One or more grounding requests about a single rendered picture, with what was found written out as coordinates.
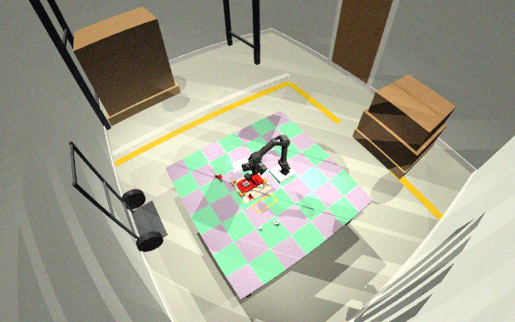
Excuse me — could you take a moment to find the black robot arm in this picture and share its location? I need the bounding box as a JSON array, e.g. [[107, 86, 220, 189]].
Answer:
[[242, 135, 291, 176]]

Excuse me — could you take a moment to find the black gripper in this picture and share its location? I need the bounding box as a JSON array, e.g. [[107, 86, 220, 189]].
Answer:
[[244, 164, 267, 181]]

